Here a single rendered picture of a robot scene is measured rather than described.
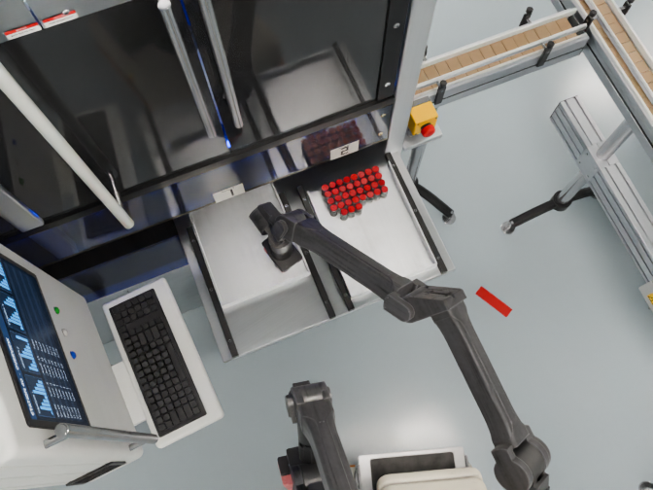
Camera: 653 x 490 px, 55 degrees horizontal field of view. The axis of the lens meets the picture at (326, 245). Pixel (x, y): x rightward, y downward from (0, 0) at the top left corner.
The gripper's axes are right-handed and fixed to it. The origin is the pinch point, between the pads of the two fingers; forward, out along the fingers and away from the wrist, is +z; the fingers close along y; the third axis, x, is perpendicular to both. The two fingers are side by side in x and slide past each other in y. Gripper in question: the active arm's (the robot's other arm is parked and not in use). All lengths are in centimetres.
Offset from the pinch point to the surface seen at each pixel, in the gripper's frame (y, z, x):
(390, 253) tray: -16.1, 4.0, -25.5
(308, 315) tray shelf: -15.9, 4.2, 3.9
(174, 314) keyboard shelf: 9.8, 11.9, 33.5
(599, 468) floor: -118, 91, -57
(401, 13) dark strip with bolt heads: 10, -61, -42
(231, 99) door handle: 15, -62, -3
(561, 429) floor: -98, 91, -56
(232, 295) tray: 1.8, 4.1, 17.0
